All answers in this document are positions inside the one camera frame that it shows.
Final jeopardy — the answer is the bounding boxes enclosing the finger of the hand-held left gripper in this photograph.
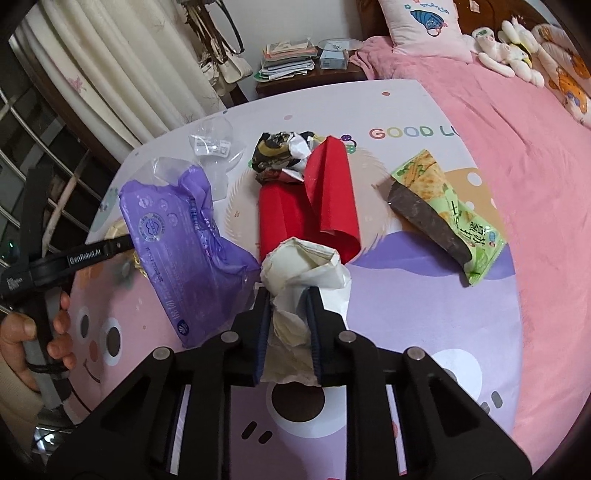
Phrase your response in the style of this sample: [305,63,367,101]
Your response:
[104,234,136,254]

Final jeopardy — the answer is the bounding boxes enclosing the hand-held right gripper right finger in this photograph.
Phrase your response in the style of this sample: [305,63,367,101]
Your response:
[305,286,532,480]

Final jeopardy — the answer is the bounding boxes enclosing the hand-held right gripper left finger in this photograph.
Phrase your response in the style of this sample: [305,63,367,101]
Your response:
[46,286,273,480]

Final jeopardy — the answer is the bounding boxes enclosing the purple plastic bag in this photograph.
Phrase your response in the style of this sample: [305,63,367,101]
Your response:
[119,157,262,349]

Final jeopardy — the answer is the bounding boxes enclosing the white paper bag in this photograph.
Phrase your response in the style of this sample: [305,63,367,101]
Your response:
[259,236,352,386]

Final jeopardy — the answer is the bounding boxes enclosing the clear plastic container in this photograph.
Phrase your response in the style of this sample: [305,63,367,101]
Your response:
[190,116,246,199]

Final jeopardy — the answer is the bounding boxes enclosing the black gold wrapper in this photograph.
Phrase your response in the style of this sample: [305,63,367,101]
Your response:
[249,131,326,185]

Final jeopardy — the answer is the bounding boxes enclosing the person's left hand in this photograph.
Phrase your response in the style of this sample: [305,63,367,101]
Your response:
[0,293,77,393]

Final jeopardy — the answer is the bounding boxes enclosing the yellow wrapper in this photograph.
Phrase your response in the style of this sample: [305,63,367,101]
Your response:
[104,217,147,280]

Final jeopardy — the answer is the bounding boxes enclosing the cartoon monster tablecloth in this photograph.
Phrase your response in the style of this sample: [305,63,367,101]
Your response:
[60,78,532,480]

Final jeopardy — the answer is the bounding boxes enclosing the metal window grille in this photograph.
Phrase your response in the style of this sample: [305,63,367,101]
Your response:
[0,69,121,259]

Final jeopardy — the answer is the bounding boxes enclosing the red paper sheet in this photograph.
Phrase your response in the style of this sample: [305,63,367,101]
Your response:
[259,135,362,264]

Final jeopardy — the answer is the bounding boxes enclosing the cream curtain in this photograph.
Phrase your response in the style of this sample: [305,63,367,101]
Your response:
[23,0,227,153]

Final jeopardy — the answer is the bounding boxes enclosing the green snack wrapper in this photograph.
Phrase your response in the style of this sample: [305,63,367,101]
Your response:
[387,149,508,287]

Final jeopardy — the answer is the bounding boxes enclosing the stack of books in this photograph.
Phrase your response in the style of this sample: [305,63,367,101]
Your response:
[259,41,319,84]

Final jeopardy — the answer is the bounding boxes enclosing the grey blue handbag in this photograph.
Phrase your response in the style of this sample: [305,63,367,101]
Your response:
[185,0,245,56]

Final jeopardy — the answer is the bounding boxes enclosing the wooden nightstand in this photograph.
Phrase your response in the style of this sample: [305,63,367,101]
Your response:
[255,62,370,97]

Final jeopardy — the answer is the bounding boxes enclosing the pink bed blanket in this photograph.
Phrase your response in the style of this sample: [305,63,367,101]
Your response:
[348,36,591,444]

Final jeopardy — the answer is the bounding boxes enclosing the light blue box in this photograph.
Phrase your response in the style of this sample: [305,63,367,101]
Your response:
[320,50,349,71]

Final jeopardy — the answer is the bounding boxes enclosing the clear round plate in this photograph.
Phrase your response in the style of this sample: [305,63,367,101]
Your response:
[318,37,365,51]

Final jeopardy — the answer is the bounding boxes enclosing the pink printed pillow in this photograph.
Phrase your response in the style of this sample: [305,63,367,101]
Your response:
[378,0,472,63]

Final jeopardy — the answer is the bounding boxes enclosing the white plush rabbit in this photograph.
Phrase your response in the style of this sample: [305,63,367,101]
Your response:
[478,39,518,77]

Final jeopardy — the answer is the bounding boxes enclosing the white green plush toy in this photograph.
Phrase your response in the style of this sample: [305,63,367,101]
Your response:
[471,27,497,49]

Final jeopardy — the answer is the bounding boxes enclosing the white yellow plush toy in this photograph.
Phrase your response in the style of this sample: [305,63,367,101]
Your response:
[499,18,546,88]

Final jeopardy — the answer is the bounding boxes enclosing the rolled bear print quilt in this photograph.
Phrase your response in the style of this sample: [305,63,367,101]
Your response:
[531,23,591,127]

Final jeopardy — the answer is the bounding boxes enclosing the wooden headboard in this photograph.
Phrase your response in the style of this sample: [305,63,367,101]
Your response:
[355,0,555,38]

